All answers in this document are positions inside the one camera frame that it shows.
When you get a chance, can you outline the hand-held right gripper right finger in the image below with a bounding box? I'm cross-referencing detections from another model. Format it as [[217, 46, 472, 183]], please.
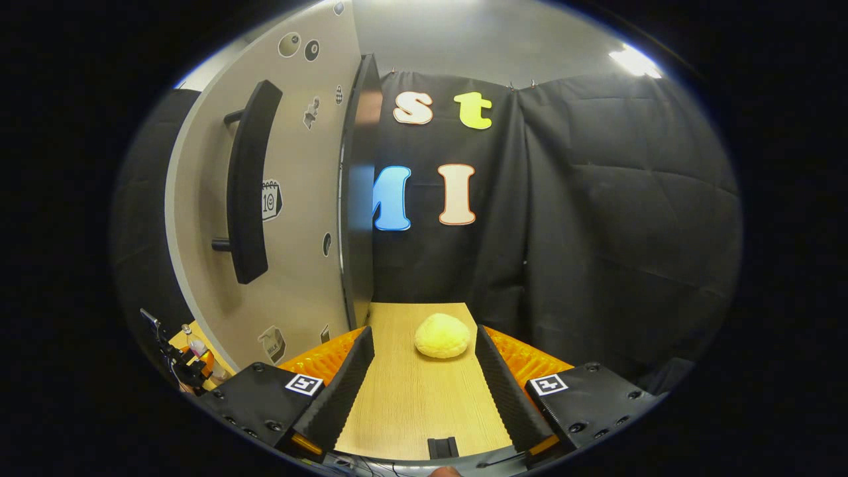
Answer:
[[474, 325, 664, 458]]

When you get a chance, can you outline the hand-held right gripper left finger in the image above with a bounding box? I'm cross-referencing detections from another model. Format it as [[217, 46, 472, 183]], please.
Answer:
[[197, 325, 376, 459]]

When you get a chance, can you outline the clear bottle pink label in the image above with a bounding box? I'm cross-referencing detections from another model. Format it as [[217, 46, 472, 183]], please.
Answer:
[[182, 323, 210, 362]]

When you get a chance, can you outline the white cabinet door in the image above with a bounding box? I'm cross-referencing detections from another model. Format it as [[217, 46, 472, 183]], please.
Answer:
[[164, 0, 384, 373]]

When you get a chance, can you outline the black backdrop cloth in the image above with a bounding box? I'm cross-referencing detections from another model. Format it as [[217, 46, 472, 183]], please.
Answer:
[[109, 66, 744, 398]]

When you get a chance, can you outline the black door handle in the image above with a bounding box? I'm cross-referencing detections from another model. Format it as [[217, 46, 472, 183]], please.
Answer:
[[212, 79, 284, 286]]

